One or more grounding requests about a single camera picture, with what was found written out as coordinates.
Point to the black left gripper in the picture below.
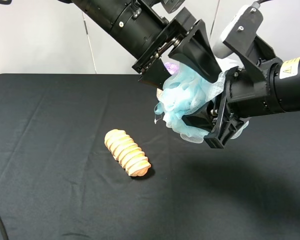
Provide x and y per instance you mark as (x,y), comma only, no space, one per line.
(192,48)

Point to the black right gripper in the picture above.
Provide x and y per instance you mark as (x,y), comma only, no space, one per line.
(245,95)

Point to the light blue bath loofah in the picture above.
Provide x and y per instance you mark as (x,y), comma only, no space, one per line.
(184,93)

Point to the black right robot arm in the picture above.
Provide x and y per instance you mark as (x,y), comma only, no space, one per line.
(272,87)

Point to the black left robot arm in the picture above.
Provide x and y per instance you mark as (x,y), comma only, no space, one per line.
(146,36)

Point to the purple capped cylindrical roll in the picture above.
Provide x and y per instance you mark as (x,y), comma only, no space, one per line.
(172,69)

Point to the sliced bread loaf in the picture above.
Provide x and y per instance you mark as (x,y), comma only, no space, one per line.
(127,153)

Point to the black tablecloth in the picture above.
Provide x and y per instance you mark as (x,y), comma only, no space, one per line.
(58,181)

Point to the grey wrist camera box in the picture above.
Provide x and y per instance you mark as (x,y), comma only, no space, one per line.
(240,37)

